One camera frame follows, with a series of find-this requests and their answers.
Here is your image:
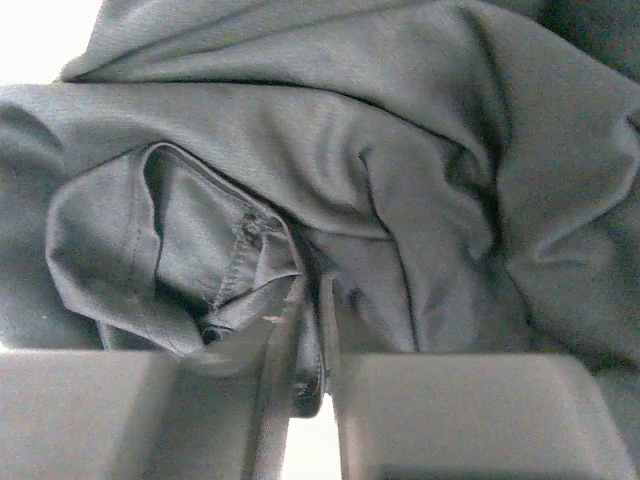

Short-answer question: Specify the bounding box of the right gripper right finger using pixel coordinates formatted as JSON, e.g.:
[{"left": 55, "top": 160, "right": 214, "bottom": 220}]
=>
[{"left": 320, "top": 276, "right": 635, "bottom": 479}]

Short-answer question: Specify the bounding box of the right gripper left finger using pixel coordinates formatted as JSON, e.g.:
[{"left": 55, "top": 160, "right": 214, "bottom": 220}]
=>
[{"left": 1, "top": 277, "right": 305, "bottom": 479}]

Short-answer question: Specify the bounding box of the black t shirt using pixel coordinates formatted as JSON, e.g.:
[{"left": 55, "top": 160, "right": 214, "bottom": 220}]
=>
[{"left": 1, "top": 1, "right": 639, "bottom": 455}]

